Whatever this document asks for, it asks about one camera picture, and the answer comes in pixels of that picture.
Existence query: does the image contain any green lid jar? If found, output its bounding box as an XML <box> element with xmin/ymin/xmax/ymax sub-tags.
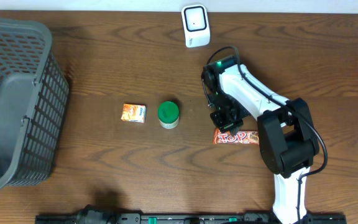
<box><xmin>158</xmin><ymin>101</ymin><xmax>180</xmax><ymax>129</ymax></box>

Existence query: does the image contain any white barcode scanner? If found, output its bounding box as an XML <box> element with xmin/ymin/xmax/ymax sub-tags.
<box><xmin>181</xmin><ymin>4</ymin><xmax>211</xmax><ymax>48</ymax></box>

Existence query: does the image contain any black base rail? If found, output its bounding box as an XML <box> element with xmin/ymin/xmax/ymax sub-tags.
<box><xmin>35</xmin><ymin>203</ymin><xmax>347</xmax><ymax>224</ymax></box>

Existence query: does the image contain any orange small box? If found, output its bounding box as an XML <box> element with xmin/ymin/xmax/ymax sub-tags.
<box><xmin>121</xmin><ymin>103</ymin><xmax>146</xmax><ymax>123</ymax></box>

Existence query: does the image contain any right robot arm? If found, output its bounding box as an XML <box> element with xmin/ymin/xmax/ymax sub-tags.
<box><xmin>201</xmin><ymin>55</ymin><xmax>319</xmax><ymax>223</ymax></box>

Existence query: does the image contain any orange Top chocolate bar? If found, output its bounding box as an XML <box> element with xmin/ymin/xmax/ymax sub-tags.
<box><xmin>213</xmin><ymin>128</ymin><xmax>259</xmax><ymax>144</ymax></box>

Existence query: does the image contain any grey plastic basket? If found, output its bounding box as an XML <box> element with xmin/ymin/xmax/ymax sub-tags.
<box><xmin>0</xmin><ymin>18</ymin><xmax>69</xmax><ymax>189</ymax></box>

